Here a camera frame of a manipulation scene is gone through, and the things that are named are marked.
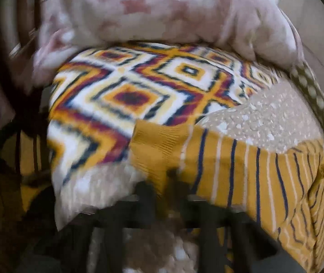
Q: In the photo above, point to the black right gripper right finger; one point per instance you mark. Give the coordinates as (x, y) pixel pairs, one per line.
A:
(227, 238)

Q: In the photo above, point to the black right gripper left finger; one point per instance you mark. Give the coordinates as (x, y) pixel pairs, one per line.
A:
(135, 211)

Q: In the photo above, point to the mustard striped knit garment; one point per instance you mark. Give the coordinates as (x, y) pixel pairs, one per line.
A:
(284, 193)

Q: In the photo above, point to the geometric patterned blanket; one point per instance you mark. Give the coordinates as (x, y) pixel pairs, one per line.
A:
(100, 93)

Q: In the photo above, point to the beige white-dotted bedspread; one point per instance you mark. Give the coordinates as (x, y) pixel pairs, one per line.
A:
(276, 120)

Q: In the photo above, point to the olive white-spotted bolster pillow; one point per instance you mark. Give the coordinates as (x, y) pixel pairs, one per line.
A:
(304, 79)

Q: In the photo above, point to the pink floral comforter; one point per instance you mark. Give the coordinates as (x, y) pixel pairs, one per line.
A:
(252, 28)

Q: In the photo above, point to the dark wooden chair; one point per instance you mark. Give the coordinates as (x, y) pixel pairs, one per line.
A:
(19, 26)

